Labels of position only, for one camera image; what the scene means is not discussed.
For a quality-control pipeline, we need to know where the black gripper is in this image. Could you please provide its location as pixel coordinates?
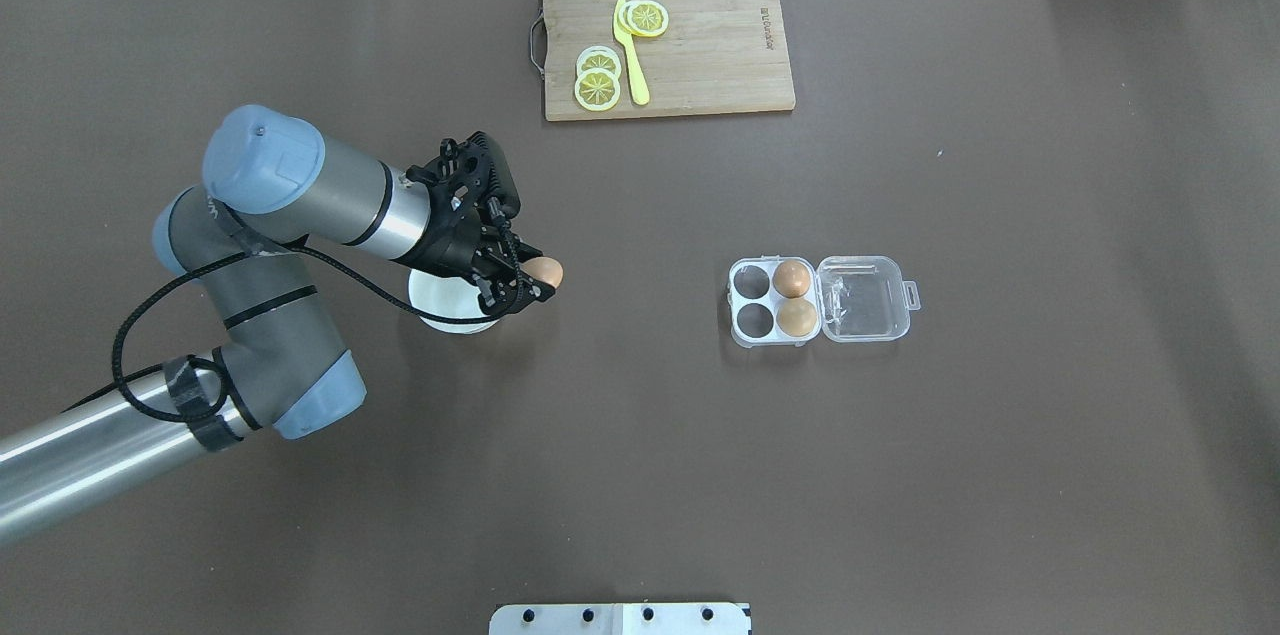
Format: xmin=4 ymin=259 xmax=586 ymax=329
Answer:
xmin=404 ymin=132 xmax=556 ymax=316

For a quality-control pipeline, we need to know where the clear plastic egg box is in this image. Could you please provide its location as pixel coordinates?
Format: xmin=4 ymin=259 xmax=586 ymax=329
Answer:
xmin=726 ymin=255 xmax=922 ymax=348

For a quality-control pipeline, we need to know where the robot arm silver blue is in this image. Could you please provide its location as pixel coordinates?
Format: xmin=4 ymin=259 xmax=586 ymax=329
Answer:
xmin=1 ymin=105 xmax=563 ymax=544

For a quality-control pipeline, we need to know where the light brown egg in box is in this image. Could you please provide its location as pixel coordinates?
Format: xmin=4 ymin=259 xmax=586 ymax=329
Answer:
xmin=776 ymin=298 xmax=818 ymax=339

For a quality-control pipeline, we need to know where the white round bowl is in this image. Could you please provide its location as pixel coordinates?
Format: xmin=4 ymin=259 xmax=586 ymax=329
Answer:
xmin=407 ymin=271 xmax=497 ymax=335

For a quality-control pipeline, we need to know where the yellow plastic knife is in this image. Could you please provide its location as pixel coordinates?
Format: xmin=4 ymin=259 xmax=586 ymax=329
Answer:
xmin=612 ymin=0 xmax=652 ymax=108

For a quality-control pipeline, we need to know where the lemon slice mid board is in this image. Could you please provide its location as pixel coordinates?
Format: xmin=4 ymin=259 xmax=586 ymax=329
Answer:
xmin=620 ymin=0 xmax=671 ymax=38

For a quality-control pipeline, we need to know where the wooden cutting board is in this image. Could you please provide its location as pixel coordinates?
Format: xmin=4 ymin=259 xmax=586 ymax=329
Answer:
xmin=541 ymin=0 xmax=796 ymax=123

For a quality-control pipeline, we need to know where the white pedestal column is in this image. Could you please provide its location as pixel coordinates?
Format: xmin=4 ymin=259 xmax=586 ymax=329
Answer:
xmin=488 ymin=602 xmax=753 ymax=634

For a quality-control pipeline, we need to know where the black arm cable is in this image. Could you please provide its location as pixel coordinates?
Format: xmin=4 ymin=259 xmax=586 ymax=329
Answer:
xmin=110 ymin=197 xmax=531 ymax=426

